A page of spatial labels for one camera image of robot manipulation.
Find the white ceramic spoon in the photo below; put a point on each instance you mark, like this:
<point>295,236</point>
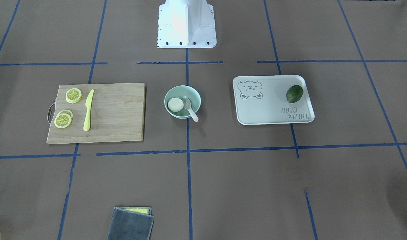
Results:
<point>187,105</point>

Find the white steamed bun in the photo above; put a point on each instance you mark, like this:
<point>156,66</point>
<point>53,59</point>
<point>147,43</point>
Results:
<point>175,104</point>

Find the green ceramic bowl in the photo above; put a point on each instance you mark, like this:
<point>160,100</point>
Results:
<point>183,91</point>

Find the cream bear tray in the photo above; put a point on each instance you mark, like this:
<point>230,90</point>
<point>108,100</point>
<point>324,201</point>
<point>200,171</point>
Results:
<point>261,100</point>

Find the bamboo cutting board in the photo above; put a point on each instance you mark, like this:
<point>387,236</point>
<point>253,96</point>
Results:
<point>117,114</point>

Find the green avocado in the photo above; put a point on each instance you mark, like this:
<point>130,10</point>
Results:
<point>294,93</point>

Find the yellow sponge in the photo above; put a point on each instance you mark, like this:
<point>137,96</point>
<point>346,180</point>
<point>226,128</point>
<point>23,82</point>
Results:
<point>141,210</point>

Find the yellow plastic knife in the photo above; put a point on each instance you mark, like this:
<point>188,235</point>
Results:
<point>88,104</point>

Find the grey folded cloth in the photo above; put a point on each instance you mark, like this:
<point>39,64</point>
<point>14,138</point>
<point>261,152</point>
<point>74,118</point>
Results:
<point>127,225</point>

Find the lemon slice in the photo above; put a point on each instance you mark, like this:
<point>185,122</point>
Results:
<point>73,95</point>
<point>67,112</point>
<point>62,121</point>

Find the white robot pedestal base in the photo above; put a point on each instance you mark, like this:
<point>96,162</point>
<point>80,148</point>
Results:
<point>186,24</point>

